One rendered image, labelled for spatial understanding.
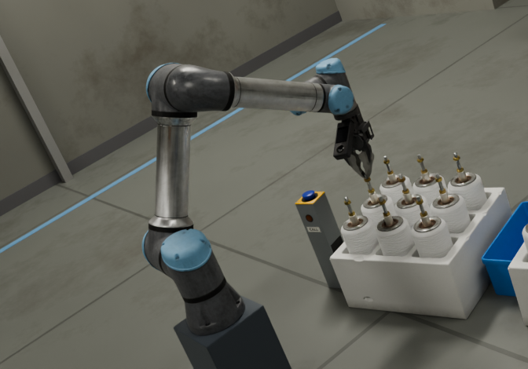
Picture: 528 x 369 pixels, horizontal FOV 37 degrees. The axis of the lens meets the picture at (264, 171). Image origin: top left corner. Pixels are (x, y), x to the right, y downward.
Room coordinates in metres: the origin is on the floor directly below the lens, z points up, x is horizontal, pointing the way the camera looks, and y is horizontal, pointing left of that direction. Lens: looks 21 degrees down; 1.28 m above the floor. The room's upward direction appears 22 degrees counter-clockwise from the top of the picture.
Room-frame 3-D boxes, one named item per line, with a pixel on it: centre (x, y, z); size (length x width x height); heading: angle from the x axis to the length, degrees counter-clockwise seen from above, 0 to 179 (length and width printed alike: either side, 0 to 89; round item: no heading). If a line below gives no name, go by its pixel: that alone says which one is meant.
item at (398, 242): (1.97, -0.27, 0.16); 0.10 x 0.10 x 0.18
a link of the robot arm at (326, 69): (2.14, -0.28, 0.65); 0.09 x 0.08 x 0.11; 114
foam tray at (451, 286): (2.05, -0.35, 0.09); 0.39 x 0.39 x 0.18; 44
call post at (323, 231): (2.21, -0.10, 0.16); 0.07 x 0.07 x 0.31; 44
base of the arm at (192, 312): (1.77, 0.25, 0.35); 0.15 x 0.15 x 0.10
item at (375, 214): (2.13, -0.27, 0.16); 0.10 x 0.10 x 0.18
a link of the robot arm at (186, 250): (1.78, 0.25, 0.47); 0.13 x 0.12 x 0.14; 24
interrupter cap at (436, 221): (1.88, -0.35, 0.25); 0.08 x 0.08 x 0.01
